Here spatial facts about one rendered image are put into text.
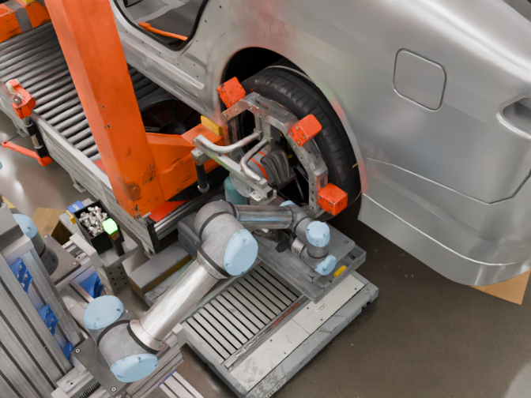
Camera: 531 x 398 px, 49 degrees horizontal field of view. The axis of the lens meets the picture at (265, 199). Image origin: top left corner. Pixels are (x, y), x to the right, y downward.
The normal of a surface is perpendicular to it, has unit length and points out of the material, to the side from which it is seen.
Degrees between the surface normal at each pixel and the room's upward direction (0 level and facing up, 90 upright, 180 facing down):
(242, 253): 87
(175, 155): 90
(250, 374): 0
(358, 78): 90
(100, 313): 8
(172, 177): 90
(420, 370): 0
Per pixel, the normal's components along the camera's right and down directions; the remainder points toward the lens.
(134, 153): 0.69, 0.50
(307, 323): -0.06, -0.69
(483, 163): -0.66, 0.57
